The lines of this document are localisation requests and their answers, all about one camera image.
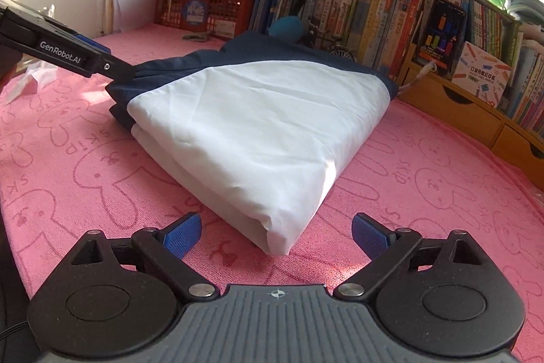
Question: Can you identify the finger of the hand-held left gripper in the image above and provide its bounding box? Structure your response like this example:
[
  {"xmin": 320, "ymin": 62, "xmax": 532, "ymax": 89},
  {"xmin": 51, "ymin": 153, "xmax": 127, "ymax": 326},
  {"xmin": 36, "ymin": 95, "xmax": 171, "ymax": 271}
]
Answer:
[
  {"xmin": 55, "ymin": 23, "xmax": 110, "ymax": 57},
  {"xmin": 96, "ymin": 55, "xmax": 137, "ymax": 81}
]

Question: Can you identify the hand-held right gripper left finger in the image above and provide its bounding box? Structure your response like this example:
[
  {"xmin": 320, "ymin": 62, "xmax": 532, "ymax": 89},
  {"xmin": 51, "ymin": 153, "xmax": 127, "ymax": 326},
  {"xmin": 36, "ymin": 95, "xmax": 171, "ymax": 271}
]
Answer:
[{"xmin": 70, "ymin": 212, "xmax": 220, "ymax": 299}]

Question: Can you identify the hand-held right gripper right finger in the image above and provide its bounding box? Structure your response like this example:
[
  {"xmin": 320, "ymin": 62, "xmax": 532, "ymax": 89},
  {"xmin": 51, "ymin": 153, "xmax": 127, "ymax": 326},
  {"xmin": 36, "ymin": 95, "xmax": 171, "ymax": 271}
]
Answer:
[{"xmin": 334, "ymin": 212, "xmax": 484, "ymax": 298}]

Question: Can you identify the white and navy jacket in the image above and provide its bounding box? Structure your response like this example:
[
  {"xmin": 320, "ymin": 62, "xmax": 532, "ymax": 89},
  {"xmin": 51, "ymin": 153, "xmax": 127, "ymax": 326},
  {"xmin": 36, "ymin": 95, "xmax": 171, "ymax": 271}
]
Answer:
[{"xmin": 105, "ymin": 29, "xmax": 400, "ymax": 257}]

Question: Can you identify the crumpled white tissue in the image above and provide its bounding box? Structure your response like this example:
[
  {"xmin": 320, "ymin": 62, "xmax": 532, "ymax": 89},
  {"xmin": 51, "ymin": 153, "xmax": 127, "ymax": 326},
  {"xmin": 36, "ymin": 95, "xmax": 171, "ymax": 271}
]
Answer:
[{"xmin": 4, "ymin": 63, "xmax": 58, "ymax": 104}]

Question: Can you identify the pink rabbit-print blanket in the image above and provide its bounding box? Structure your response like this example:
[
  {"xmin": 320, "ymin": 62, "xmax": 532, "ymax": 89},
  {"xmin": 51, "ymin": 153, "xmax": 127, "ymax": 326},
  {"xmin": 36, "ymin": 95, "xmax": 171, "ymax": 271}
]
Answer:
[{"xmin": 0, "ymin": 21, "xmax": 544, "ymax": 325}]

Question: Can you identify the red plastic crate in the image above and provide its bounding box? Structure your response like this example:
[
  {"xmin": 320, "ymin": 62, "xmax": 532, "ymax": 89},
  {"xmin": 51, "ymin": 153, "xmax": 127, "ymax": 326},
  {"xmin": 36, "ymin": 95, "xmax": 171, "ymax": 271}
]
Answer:
[{"xmin": 159, "ymin": 0, "xmax": 258, "ymax": 41}]

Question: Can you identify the wooden drawer box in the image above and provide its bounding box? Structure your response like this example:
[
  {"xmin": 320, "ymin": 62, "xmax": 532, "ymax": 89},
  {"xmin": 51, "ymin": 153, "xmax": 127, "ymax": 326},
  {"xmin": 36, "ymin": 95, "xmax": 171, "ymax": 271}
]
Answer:
[{"xmin": 399, "ymin": 61, "xmax": 544, "ymax": 189}]

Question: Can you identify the blue plush ball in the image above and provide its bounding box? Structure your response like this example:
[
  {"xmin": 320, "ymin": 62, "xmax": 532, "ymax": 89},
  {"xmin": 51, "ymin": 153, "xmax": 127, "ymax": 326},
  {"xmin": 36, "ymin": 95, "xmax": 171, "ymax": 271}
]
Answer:
[{"xmin": 269, "ymin": 16, "xmax": 306, "ymax": 43}]

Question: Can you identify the miniature bicycle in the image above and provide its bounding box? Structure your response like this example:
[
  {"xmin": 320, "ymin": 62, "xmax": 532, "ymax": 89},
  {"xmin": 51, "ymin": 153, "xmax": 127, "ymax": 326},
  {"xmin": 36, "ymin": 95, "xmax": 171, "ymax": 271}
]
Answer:
[{"xmin": 306, "ymin": 23, "xmax": 358, "ymax": 62}]

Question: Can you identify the white printed box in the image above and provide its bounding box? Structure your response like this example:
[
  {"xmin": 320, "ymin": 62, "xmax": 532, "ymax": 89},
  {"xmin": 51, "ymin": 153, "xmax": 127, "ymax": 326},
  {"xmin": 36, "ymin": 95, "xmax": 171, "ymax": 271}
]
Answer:
[{"xmin": 450, "ymin": 41, "xmax": 513, "ymax": 109}]

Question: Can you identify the black smartphone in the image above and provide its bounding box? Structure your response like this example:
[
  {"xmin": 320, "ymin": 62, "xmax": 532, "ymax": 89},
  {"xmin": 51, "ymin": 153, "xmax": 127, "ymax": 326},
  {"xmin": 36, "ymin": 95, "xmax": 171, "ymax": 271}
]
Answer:
[{"xmin": 419, "ymin": 0, "xmax": 466, "ymax": 68}]

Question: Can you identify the row of books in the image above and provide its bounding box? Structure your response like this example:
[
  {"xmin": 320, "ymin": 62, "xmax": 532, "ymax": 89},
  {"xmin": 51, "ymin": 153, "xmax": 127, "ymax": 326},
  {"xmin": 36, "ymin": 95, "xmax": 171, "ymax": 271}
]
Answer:
[{"xmin": 249, "ymin": 0, "xmax": 544, "ymax": 130}]

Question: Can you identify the stack of teal booklets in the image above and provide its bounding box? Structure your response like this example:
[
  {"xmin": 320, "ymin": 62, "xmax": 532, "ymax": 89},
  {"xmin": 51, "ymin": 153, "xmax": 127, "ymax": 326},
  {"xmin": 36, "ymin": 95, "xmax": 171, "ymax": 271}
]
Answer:
[{"xmin": 501, "ymin": 0, "xmax": 544, "ymax": 26}]

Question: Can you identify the white charging cable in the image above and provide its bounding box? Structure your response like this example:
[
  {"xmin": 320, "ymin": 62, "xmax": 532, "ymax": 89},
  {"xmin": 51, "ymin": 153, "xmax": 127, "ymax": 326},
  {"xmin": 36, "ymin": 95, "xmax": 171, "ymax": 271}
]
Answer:
[{"xmin": 402, "ymin": 61, "xmax": 438, "ymax": 92}]

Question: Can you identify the dark cable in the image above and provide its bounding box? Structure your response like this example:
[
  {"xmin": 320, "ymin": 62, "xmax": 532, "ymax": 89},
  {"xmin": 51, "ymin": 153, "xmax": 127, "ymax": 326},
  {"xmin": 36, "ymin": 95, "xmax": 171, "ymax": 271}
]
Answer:
[{"xmin": 0, "ymin": 321, "xmax": 30, "ymax": 347}]

